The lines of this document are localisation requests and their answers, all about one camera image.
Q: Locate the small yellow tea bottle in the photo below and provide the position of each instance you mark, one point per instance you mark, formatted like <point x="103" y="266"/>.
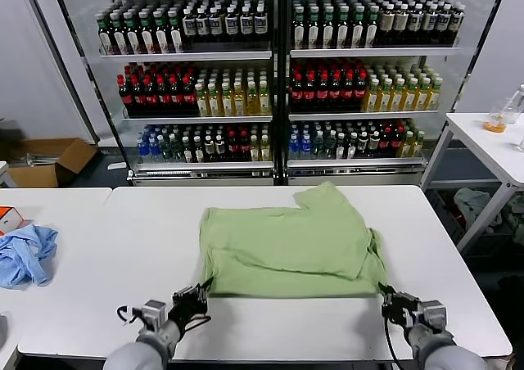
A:
<point x="418" y="144"/>
<point x="407" y="145"/>
<point x="255" y="148"/>
<point x="265" y="148"/>

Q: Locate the beige-label dark drink bottle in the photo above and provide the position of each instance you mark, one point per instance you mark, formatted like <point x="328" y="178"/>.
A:
<point x="401" y="24"/>
<point x="386" y="24"/>

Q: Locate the orange and white box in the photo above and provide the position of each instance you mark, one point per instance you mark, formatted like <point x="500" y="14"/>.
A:
<point x="10" y="218"/>

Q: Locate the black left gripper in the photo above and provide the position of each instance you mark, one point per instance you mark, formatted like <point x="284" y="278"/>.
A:
<point x="186" y="310"/>

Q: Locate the white stool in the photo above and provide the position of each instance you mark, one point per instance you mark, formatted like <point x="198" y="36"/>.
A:
<point x="6" y="175"/>

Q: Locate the pale green cloth pile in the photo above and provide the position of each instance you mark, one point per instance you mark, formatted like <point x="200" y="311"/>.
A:
<point x="515" y="222"/>

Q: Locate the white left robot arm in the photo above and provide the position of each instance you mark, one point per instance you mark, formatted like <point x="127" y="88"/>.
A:
<point x="135" y="353"/>

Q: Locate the small red-cap cola bottle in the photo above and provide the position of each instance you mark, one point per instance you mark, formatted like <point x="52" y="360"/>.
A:
<point x="385" y="144"/>
<point x="396" y="144"/>
<point x="232" y="147"/>
<point x="244" y="147"/>

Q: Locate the white floor scrap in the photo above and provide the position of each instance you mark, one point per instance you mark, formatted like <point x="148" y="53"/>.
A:
<point x="116" y="166"/>

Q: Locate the clear glass bottle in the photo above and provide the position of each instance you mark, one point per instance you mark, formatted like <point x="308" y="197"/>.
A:
<point x="516" y="104"/>

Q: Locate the open cardboard box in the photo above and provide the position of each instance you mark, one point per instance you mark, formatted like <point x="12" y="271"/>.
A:
<point x="69" y="157"/>

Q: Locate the small dark drink bottle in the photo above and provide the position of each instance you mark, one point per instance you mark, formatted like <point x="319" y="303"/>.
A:
<point x="220" y="148"/>
<point x="187" y="149"/>
<point x="209" y="148"/>
<point x="352" y="145"/>
<point x="362" y="145"/>
<point x="373" y="145"/>
<point x="198" y="149"/>
<point x="340" y="145"/>

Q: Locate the white beverage cooler cabinet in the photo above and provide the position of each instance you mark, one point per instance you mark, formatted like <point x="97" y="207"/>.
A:
<point x="204" y="173"/>

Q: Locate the glass flask orange liquid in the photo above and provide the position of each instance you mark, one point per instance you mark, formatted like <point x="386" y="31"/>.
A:
<point x="496" y="125"/>

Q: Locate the black plastic crate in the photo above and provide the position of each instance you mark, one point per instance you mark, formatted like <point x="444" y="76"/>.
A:
<point x="444" y="218"/>

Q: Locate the black bulky object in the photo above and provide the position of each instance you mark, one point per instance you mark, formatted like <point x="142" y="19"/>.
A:
<point x="10" y="136"/>

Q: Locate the white cooler shelf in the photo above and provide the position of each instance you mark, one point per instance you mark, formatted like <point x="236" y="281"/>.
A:
<point x="196" y="118"/>
<point x="374" y="52"/>
<point x="364" y="115"/>
<point x="204" y="166"/>
<point x="356" y="163"/>
<point x="184" y="55"/>

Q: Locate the grey cloth pile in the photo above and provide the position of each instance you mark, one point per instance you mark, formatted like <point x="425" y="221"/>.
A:
<point x="475" y="206"/>

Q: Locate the green-cap dark drink bottle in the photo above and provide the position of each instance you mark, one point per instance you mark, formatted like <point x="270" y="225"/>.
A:
<point x="328" y="28"/>
<point x="372" y="27"/>
<point x="299" y="28"/>
<point x="146" y="32"/>
<point x="313" y="28"/>
<point x="160" y="32"/>
<point x="118" y="34"/>
<point x="358" y="27"/>
<point x="343" y="28"/>
<point x="132" y="33"/>
<point x="104" y="34"/>
<point x="175" y="31"/>

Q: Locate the glass cooler door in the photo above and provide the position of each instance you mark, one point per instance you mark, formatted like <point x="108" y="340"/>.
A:
<point x="63" y="38"/>
<point x="479" y="18"/>

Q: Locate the bundle of metal rods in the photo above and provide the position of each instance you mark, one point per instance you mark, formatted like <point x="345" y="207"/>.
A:
<point x="39" y="159"/>

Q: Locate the small blue drink bottle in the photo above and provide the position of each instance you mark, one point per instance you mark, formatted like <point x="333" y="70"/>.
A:
<point x="294" y="147"/>
<point x="143" y="149"/>
<point x="154" y="149"/>
<point x="305" y="147"/>

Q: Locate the crumpled blue cloth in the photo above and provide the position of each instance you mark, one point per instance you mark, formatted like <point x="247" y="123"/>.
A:
<point x="24" y="255"/>

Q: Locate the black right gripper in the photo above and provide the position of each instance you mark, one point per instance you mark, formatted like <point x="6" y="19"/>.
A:
<point x="399" y="310"/>

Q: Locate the blue-label dark drink bottle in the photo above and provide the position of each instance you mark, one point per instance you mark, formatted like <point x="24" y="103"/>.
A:
<point x="444" y="24"/>
<point x="189" y="26"/>
<point x="246" y="23"/>
<point x="216" y="25"/>
<point x="458" y="23"/>
<point x="203" y="25"/>
<point x="415" y="24"/>
<point x="260" y="23"/>
<point x="430" y="24"/>
<point x="231" y="24"/>

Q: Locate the grey rounded object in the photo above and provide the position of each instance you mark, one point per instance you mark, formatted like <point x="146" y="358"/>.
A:
<point x="3" y="331"/>

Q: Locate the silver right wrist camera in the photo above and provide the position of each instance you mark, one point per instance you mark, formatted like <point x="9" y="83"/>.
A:
<point x="434" y="312"/>

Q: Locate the white side table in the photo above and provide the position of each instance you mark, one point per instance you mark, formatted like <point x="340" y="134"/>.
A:
<point x="479" y="136"/>

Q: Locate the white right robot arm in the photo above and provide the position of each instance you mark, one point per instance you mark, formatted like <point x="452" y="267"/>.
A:
<point x="446" y="355"/>

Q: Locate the light green t-shirt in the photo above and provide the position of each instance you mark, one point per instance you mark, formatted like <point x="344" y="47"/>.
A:
<point x="286" y="243"/>

